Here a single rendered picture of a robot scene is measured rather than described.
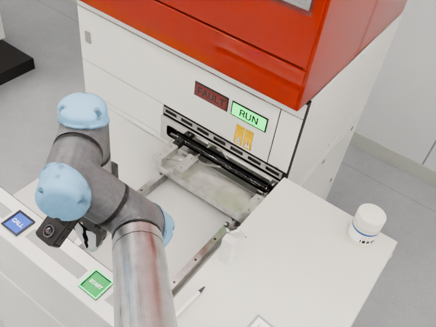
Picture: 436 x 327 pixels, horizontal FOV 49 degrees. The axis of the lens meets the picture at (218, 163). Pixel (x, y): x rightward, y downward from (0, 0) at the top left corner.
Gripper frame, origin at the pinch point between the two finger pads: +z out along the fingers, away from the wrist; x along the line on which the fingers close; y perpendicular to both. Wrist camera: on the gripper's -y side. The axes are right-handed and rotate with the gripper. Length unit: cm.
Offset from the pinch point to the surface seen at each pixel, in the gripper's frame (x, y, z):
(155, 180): 18, 41, 26
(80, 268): 5.9, 1.5, 15.1
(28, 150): 134, 73, 111
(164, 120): 28, 57, 18
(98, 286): -0.8, 0.6, 14.3
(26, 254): 17.7, -3.7, 14.7
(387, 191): -35, 183, 111
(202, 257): -9.9, 28.3, 25.7
